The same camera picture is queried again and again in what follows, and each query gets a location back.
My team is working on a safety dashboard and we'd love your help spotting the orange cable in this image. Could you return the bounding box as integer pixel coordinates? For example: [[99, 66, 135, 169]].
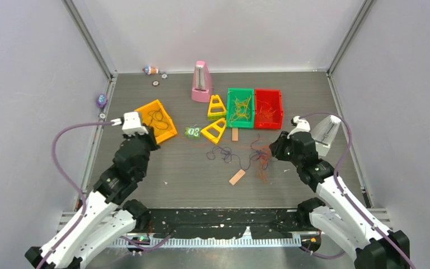
[[179, 97, 279, 183]]

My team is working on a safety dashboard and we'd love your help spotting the orange plastic bin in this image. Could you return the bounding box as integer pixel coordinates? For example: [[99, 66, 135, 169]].
[[135, 99, 177, 144]]

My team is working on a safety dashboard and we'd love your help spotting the yellow cable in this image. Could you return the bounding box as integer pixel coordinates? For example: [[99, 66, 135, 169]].
[[230, 94, 254, 125]]

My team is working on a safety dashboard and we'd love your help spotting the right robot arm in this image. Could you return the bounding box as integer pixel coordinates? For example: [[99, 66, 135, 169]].
[[269, 131, 414, 268]]

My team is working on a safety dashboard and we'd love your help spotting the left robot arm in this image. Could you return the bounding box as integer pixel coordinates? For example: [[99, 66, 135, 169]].
[[25, 129, 159, 268]]

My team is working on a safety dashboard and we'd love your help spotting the white metronome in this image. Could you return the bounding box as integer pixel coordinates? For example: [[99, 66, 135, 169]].
[[310, 115, 342, 157]]

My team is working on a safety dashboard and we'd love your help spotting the red plastic bin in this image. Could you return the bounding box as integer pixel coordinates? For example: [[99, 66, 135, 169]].
[[254, 89, 284, 129]]

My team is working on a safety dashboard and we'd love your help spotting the purple toy ball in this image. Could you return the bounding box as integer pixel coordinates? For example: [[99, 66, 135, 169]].
[[96, 94, 108, 109]]

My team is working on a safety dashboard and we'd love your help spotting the green owl toy block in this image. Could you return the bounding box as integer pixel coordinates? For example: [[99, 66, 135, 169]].
[[184, 126, 201, 138]]

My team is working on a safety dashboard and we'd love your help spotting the flat wooden block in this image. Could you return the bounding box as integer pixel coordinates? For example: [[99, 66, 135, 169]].
[[228, 169, 246, 185]]

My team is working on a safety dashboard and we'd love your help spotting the small wooden block upright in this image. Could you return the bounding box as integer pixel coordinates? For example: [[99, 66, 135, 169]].
[[231, 128, 239, 141]]

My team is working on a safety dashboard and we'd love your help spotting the green plastic bin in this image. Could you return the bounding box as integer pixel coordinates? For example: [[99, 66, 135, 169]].
[[226, 88, 255, 129]]

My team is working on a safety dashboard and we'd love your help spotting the yellow triangle block lower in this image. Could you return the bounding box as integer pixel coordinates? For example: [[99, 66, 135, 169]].
[[201, 118, 227, 145]]

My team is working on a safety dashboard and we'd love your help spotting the yellow triangle block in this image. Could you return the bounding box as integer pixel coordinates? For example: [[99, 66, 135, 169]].
[[201, 118, 227, 145], [207, 95, 227, 120]]

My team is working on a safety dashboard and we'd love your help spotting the small toy figurine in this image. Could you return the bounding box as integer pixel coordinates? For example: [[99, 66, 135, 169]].
[[142, 66, 159, 75]]

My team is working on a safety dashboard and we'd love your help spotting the yellow triangle block upper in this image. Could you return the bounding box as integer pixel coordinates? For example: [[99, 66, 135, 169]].
[[207, 95, 227, 120]]

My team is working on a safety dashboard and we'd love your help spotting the pink metronome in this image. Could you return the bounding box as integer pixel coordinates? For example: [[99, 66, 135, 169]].
[[191, 61, 213, 103]]

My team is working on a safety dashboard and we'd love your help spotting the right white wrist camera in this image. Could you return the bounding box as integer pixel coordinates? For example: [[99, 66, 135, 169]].
[[287, 116, 311, 138]]

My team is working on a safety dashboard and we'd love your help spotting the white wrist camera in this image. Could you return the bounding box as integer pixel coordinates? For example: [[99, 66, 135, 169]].
[[110, 111, 149, 136], [287, 116, 311, 138]]

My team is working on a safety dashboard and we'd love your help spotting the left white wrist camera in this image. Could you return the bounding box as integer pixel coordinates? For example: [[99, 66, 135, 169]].
[[110, 111, 149, 136]]

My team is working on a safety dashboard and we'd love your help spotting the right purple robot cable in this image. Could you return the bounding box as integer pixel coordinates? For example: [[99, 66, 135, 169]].
[[298, 112, 418, 269]]

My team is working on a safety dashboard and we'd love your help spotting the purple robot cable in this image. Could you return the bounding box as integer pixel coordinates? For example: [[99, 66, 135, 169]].
[[35, 122, 173, 269], [298, 112, 418, 269]]

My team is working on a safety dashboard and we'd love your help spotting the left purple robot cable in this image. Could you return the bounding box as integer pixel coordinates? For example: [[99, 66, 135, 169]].
[[35, 122, 173, 269]]

